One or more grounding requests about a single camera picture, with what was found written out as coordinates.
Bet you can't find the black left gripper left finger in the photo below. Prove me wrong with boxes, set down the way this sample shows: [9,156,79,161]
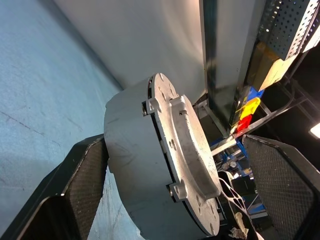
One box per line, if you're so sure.
[0,134,111,240]

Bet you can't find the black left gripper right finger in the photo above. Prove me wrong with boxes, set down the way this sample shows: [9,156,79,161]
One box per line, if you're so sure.
[241,133,320,240]

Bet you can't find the silver motor housing copper windings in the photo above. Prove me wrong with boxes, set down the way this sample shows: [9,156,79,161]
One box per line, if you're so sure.
[103,76,208,240]

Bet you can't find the red plastic bin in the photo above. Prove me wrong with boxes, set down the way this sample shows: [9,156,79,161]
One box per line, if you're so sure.
[236,114,253,133]

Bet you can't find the blue plastic bin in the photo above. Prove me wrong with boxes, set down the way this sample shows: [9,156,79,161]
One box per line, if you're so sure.
[241,86,265,106]

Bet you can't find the tan cardboard box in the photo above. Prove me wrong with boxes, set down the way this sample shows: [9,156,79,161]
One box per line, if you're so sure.
[249,41,298,92]

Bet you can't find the grey green metal column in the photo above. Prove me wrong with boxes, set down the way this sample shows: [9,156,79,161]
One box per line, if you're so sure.
[199,0,267,137]

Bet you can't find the perforated grey metal cabinet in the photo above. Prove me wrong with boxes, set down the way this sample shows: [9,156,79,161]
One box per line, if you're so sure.
[258,0,320,61]

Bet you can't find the white lattice bracket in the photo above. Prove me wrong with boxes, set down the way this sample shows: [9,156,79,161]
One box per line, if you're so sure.
[217,171,261,240]

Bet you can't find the blue metal machine frame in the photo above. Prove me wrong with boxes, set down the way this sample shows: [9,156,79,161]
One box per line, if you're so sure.
[210,138,252,176]

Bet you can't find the black metal rack frame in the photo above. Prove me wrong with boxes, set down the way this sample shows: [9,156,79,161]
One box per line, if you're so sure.
[246,77,320,137]

